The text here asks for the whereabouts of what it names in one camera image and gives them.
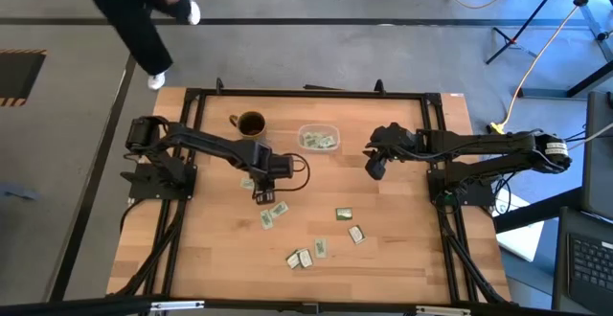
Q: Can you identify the silver aluminium bracket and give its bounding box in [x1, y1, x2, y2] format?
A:
[415, 305, 473, 316]
[149, 300, 206, 313]

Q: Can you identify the clear plastic container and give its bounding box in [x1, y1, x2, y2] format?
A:
[297, 123, 342, 152]

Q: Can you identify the black keyboard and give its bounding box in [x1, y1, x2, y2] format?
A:
[552, 205, 613, 316]

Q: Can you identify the black metal bar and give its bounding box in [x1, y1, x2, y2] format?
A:
[492, 186, 584, 234]

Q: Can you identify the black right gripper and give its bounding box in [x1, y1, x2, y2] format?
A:
[363, 124, 423, 161]

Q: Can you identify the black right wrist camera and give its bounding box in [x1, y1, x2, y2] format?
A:
[364, 156, 388, 181]

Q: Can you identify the grey metal rail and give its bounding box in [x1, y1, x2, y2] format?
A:
[563, 0, 613, 63]

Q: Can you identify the white shoe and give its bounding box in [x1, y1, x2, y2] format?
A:
[147, 70, 167, 91]
[180, 0, 202, 26]

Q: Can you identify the black floor hatch striped border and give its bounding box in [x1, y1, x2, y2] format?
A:
[0, 49, 48, 108]

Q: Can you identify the grey cable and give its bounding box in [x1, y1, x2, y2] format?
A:
[567, 122, 613, 150]

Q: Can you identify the olive glazed ceramic mug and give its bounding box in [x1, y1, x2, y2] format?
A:
[228, 110, 268, 146]

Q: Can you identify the black metal stand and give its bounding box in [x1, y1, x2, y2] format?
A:
[485, 0, 613, 100]

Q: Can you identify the grey flat floor object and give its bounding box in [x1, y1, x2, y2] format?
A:
[0, 184, 38, 202]

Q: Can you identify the white box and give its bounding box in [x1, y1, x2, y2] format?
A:
[492, 189, 546, 263]

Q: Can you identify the dark grey monitor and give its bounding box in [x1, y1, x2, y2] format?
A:
[580, 90, 613, 221]

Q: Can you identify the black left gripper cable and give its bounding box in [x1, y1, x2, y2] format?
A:
[275, 151, 311, 193]

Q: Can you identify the black aluminium table frame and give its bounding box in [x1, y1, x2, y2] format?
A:
[0, 77, 613, 316]

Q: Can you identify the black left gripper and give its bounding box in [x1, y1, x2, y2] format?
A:
[247, 141, 295, 207]

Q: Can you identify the black power cable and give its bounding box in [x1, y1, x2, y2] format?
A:
[487, 171, 516, 216]

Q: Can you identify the person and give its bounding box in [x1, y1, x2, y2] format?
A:
[45, 0, 202, 91]

